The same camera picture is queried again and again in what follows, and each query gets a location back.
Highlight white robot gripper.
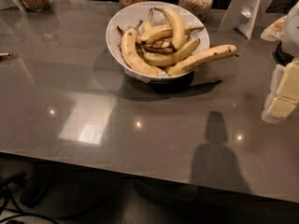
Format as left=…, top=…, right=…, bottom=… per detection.
left=261, top=2, right=299, bottom=124

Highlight dark overripe banana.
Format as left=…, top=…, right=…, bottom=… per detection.
left=142, top=40, right=176, bottom=54

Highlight white bowl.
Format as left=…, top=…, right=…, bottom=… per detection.
left=106, top=1, right=209, bottom=83

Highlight small back banana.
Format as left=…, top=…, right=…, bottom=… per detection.
left=143, top=8, right=153, bottom=32

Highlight upright top banana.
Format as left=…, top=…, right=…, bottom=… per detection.
left=154, top=7, right=185, bottom=50

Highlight middle lower banana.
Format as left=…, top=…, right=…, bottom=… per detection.
left=143, top=38, right=201, bottom=66

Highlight center banana green stem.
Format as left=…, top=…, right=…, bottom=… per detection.
left=139, top=25, right=204, bottom=44

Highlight white folded stand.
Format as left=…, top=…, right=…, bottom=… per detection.
left=219, top=0, right=273, bottom=39

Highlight small object left edge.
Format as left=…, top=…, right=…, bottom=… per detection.
left=0, top=52, right=16, bottom=60

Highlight black cables on floor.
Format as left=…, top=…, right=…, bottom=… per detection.
left=0, top=170, right=60, bottom=224

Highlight left curved banana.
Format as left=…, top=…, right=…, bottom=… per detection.
left=121, top=21, right=158, bottom=77

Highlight long banana right rim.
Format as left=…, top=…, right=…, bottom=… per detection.
left=167, top=45, right=239, bottom=77

